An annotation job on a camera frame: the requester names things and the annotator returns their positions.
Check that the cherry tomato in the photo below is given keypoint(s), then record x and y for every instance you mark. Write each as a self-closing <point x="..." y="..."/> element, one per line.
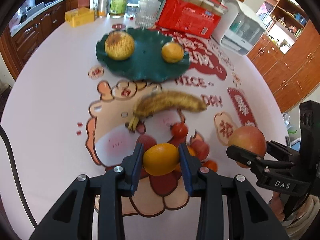
<point x="179" y="130"/>

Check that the clear drinking glass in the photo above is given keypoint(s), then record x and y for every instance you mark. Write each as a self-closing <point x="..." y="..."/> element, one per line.
<point x="147" y="13"/>

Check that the small glass jar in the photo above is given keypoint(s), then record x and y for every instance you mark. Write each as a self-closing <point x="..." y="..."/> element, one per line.
<point x="131" y="10"/>

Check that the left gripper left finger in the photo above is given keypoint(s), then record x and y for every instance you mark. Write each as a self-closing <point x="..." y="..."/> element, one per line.
<point x="71" y="216"/>

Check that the person's right hand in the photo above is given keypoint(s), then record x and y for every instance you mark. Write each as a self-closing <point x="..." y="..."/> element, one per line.
<point x="277" y="206"/>

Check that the red paper cup package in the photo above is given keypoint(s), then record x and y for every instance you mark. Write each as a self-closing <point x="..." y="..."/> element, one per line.
<point x="195" y="17"/>

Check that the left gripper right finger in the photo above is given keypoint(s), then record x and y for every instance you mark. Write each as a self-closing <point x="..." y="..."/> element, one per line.
<point x="249" y="216"/>

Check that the speckled yellow pear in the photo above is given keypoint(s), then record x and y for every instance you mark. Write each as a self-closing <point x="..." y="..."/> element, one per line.
<point x="119" y="45"/>

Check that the yellow orange on plate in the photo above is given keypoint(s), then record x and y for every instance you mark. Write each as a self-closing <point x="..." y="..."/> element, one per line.
<point x="172" y="52"/>

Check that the wooden shelf unit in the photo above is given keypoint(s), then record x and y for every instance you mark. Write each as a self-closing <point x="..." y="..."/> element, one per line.
<point x="284" y="22"/>

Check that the overripe brown banana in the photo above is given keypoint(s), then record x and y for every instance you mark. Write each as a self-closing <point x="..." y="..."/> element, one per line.
<point x="157" y="102"/>

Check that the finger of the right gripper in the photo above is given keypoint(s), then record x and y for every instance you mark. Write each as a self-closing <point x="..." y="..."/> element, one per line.
<point x="258" y="164"/>
<point x="281" y="152"/>

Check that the silver can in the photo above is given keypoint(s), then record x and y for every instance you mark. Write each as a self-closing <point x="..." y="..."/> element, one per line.
<point x="102" y="8"/>

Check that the green label glass bottle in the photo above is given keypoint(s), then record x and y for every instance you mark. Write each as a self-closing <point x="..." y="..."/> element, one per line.
<point x="117" y="8"/>

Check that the red apple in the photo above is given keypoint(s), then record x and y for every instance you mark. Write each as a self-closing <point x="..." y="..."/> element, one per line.
<point x="249" y="138"/>

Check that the white countertop appliance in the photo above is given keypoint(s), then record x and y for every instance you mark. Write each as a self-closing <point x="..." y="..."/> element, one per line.
<point x="239" y="29"/>

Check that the small orange mandarin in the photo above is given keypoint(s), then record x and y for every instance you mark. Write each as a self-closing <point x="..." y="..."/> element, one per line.
<point x="161" y="159"/>

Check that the yellow box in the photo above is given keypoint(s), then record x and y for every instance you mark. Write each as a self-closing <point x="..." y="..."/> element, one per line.
<point x="79" y="16"/>

